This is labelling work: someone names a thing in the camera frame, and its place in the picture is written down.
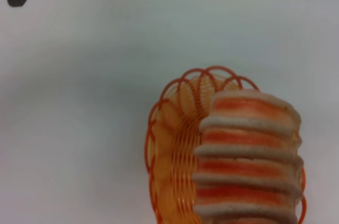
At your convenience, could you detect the orange plastic wire basket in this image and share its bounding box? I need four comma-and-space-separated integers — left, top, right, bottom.
144, 65, 308, 224

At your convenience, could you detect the striped orange bread loaf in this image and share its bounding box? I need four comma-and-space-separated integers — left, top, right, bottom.
191, 88, 305, 224

